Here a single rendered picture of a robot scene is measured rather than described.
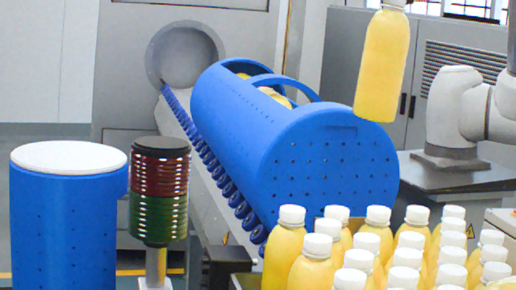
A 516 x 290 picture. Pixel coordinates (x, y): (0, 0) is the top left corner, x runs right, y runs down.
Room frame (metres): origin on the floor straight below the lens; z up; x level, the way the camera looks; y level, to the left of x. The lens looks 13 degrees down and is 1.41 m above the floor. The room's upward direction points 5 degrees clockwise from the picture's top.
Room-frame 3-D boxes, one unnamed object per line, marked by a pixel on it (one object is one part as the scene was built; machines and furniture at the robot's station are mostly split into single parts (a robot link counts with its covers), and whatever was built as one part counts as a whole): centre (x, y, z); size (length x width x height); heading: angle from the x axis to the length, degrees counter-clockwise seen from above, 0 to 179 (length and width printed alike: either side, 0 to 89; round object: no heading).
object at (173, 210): (0.66, 0.10, 1.18); 0.06 x 0.06 x 0.05
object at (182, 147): (0.66, 0.10, 1.18); 0.06 x 0.06 x 0.16
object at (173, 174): (0.66, 0.10, 1.23); 0.06 x 0.06 x 0.04
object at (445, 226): (0.97, -0.33, 1.09); 0.04 x 0.04 x 0.02
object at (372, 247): (0.87, -0.17, 1.09); 0.04 x 0.04 x 0.02
